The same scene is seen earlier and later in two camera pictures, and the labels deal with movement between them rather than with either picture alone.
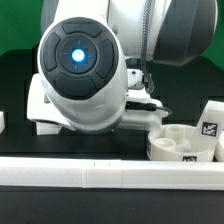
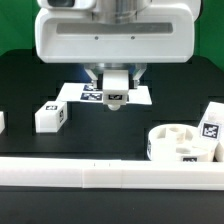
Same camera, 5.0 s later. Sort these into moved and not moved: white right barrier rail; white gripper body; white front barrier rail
Moved: white gripper body
Not moved: white right barrier rail; white front barrier rail
